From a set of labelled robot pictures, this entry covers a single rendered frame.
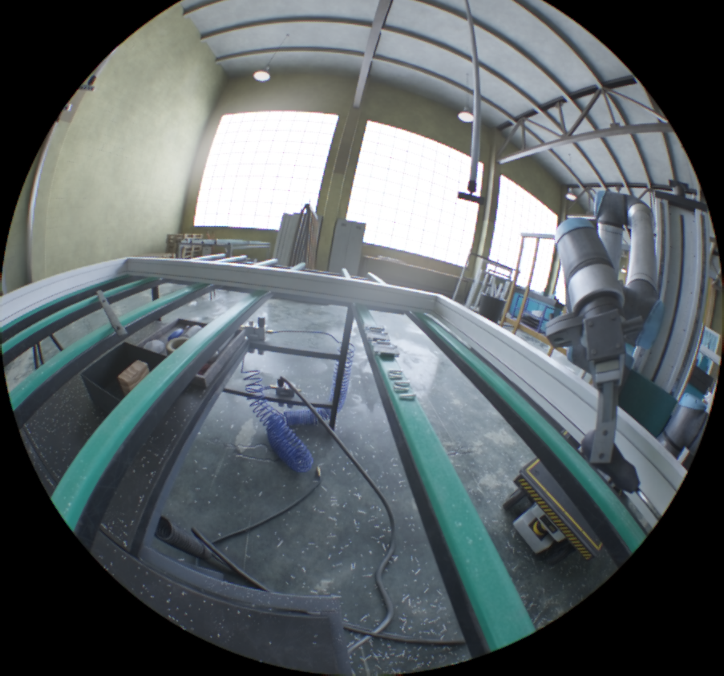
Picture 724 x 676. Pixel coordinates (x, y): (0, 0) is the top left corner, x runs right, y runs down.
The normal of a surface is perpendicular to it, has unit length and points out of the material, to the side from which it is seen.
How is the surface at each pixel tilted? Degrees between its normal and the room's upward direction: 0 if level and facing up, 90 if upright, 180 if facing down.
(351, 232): 90
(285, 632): 0
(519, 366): 90
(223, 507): 0
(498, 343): 90
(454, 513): 0
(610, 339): 68
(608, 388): 93
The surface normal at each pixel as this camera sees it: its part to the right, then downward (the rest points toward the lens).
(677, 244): -0.94, -0.08
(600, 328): -0.84, -0.47
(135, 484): 0.18, -0.94
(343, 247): 0.14, 0.31
